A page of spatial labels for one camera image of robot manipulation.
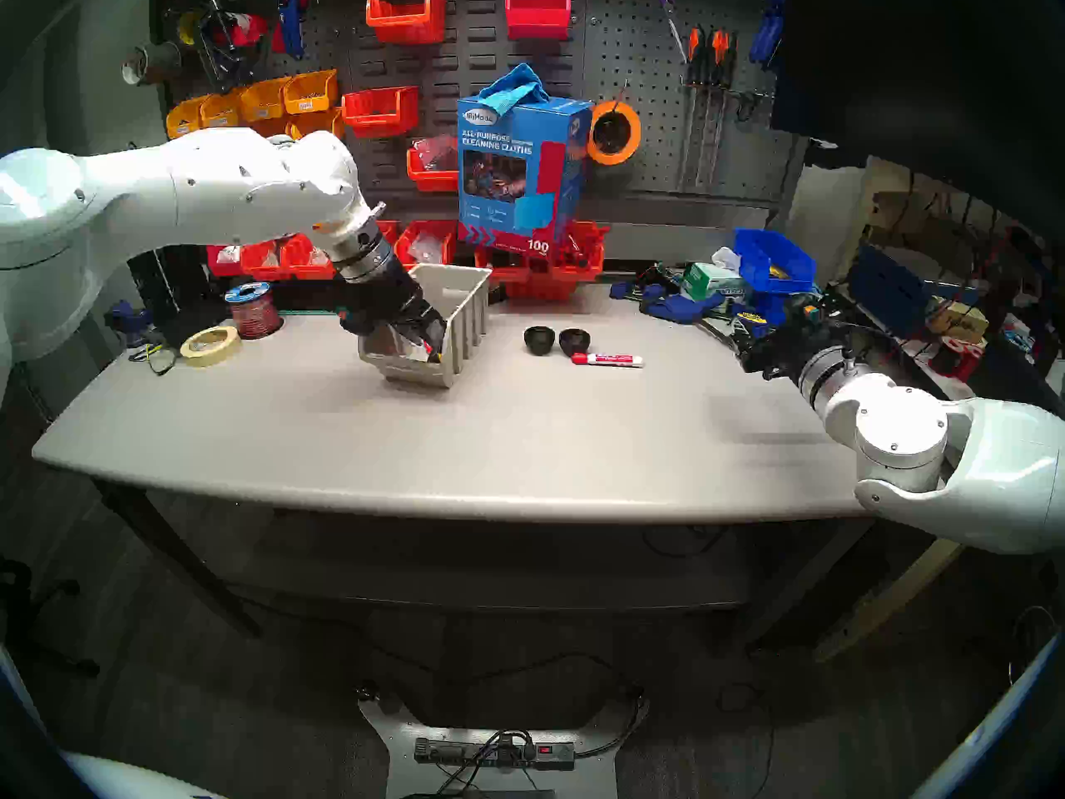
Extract red wire spool blue label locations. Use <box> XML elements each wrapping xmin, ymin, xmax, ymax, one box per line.
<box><xmin>223</xmin><ymin>280</ymin><xmax>285</xmax><ymax>340</ymax></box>

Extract green white Kimtech wipes box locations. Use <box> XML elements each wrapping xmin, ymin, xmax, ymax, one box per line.
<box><xmin>682</xmin><ymin>248</ymin><xmax>755</xmax><ymax>304</ymax></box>

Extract orange bin labelled M3X5X4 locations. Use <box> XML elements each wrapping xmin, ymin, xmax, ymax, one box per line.
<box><xmin>165</xmin><ymin>95</ymin><xmax>211</xmax><ymax>139</ymax></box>

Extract dark grey C-clamp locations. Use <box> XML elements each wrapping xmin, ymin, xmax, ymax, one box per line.
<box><xmin>235</xmin><ymin>30</ymin><xmax>274</xmax><ymax>87</ymax></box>
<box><xmin>193</xmin><ymin>0</ymin><xmax>250</xmax><ymax>95</ymax></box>

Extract light wood side table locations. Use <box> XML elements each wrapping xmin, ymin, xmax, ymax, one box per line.
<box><xmin>811</xmin><ymin>156</ymin><xmax>999</xmax><ymax>665</ymax></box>

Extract black tool rack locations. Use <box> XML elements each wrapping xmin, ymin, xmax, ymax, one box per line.
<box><xmin>125</xmin><ymin>252</ymin><xmax>196</xmax><ymax>307</ymax></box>

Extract dark blue case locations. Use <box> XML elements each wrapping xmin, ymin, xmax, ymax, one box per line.
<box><xmin>849</xmin><ymin>244</ymin><xmax>924</xmax><ymax>315</ymax></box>

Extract red tape roll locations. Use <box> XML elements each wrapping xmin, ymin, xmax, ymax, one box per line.
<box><xmin>220</xmin><ymin>11</ymin><xmax>271</xmax><ymax>47</ymax></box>

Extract black power strip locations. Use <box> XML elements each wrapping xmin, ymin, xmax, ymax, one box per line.
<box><xmin>414</xmin><ymin>737</ymin><xmax>577</xmax><ymax>771</ymax></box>

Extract small red black wire spool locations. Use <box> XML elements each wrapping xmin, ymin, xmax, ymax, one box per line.
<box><xmin>930</xmin><ymin>335</ymin><xmax>984</xmax><ymax>384</ymax></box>

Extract blue microfibre cloth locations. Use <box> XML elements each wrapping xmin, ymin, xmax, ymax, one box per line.
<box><xmin>478</xmin><ymin>63</ymin><xmax>550</xmax><ymax>116</ymax></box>

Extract blue bench vise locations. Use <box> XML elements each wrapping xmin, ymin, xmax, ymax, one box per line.
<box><xmin>104</xmin><ymin>300</ymin><xmax>156</xmax><ymax>345</ymax></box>

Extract glass door grey frame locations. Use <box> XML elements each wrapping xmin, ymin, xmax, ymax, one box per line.
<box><xmin>0</xmin><ymin>7</ymin><xmax>101</xmax><ymax>153</ymax></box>

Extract orange-red wall bin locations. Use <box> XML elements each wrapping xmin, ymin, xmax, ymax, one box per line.
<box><xmin>366</xmin><ymin>0</ymin><xmax>448</xmax><ymax>45</ymax></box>
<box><xmin>406</xmin><ymin>136</ymin><xmax>460</xmax><ymax>192</ymax></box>
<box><xmin>341</xmin><ymin>85</ymin><xmax>421</xmax><ymax>138</ymax></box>

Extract black table leg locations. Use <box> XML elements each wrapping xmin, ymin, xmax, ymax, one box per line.
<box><xmin>92</xmin><ymin>477</ymin><xmax>263</xmax><ymax>638</ymax></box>

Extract orange bin labelled M3X6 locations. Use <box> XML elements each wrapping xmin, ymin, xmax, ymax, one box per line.
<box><xmin>283</xmin><ymin>69</ymin><xmax>341</xmax><ymax>115</ymax></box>

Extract orange bin labelled M3-4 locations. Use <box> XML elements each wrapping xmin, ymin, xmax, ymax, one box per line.
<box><xmin>291</xmin><ymin>108</ymin><xmax>345</xmax><ymax>141</ymax></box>

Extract black press stand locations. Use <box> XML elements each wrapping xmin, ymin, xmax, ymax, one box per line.
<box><xmin>171</xmin><ymin>248</ymin><xmax>211</xmax><ymax>303</ymax></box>

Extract blue spring clamp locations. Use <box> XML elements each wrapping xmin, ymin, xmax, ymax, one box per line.
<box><xmin>747</xmin><ymin>0</ymin><xmax>788</xmax><ymax>74</ymax></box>

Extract blue plastic bin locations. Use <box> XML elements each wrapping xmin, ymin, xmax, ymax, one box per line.
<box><xmin>734</xmin><ymin>228</ymin><xmax>818</xmax><ymax>295</ymax></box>
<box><xmin>753</xmin><ymin>290</ymin><xmax>804</xmax><ymax>328</ymax></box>

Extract blue cleaning cloths box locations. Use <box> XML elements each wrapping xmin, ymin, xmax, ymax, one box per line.
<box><xmin>456</xmin><ymin>90</ymin><xmax>596</xmax><ymax>253</ymax></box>

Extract beige plastic storage bin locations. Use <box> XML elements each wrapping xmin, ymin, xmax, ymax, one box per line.
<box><xmin>358</xmin><ymin>263</ymin><xmax>493</xmax><ymax>389</ymax></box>

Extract dark grey pegboard panel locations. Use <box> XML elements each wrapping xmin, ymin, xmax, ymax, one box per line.
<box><xmin>150</xmin><ymin>0</ymin><xmax>804</xmax><ymax>216</ymax></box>

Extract orange bin labelled M3X8 BAD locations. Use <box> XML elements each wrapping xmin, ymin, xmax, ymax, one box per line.
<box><xmin>200</xmin><ymin>87</ymin><xmax>248</xmax><ymax>132</ymax></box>

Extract black monitor mount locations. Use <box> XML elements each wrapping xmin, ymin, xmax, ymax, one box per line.
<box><xmin>803</xmin><ymin>137</ymin><xmax>870</xmax><ymax>172</ymax></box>

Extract orange black screwdriver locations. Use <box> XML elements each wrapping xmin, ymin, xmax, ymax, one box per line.
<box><xmin>674</xmin><ymin>27</ymin><xmax>706</xmax><ymax>192</ymax></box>
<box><xmin>711</xmin><ymin>32</ymin><xmax>741</xmax><ymax>171</ymax></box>
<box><xmin>697</xmin><ymin>30</ymin><xmax>727</xmax><ymax>191</ymax></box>

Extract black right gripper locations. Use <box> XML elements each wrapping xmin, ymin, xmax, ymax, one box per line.
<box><xmin>735</xmin><ymin>296</ymin><xmax>835</xmax><ymax>380</ymax></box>

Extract clear safety glasses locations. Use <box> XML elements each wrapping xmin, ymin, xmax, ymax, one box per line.
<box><xmin>129</xmin><ymin>340</ymin><xmax>180</xmax><ymax>375</ymax></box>

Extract crimson wall bin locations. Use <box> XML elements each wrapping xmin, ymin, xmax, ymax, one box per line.
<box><xmin>505</xmin><ymin>0</ymin><xmax>574</xmax><ymax>41</ymax></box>

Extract black monitor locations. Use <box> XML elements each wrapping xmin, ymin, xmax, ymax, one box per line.
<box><xmin>770</xmin><ymin>0</ymin><xmax>1065</xmax><ymax>241</ymax></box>

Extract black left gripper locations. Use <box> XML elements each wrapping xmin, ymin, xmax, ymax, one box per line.
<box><xmin>337</xmin><ymin>263</ymin><xmax>448</xmax><ymax>355</ymax></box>

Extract beige masking tape roll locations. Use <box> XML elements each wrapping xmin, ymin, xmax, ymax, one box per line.
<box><xmin>181</xmin><ymin>325</ymin><xmax>242</xmax><ymax>368</ymax></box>

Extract grey duct tape roll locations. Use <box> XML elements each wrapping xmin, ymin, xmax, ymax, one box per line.
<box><xmin>121</xmin><ymin>42</ymin><xmax>182</xmax><ymax>87</ymax></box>

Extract orange tape roll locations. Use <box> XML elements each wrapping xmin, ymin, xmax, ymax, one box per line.
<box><xmin>589</xmin><ymin>98</ymin><xmax>643</xmax><ymax>166</ymax></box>

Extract brown cardboard box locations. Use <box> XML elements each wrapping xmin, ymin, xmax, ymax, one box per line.
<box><xmin>928</xmin><ymin>300</ymin><xmax>989</xmax><ymax>345</ymax></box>

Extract stack of red bins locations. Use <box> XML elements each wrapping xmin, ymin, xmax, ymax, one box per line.
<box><xmin>503</xmin><ymin>275</ymin><xmax>600</xmax><ymax>301</ymax></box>

